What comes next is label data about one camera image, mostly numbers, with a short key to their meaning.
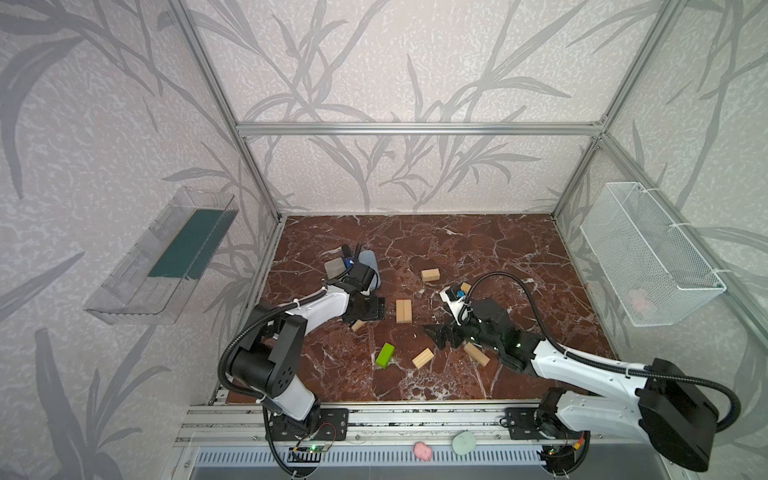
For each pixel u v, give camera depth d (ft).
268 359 1.48
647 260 2.14
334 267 3.34
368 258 3.45
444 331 2.30
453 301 2.29
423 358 2.76
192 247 2.15
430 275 3.34
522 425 2.40
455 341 2.31
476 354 2.76
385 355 2.77
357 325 2.66
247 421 2.47
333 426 2.38
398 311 3.07
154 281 2.08
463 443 2.27
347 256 3.43
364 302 2.63
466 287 3.25
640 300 2.40
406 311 3.06
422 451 2.24
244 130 3.07
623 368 1.50
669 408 1.34
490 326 2.02
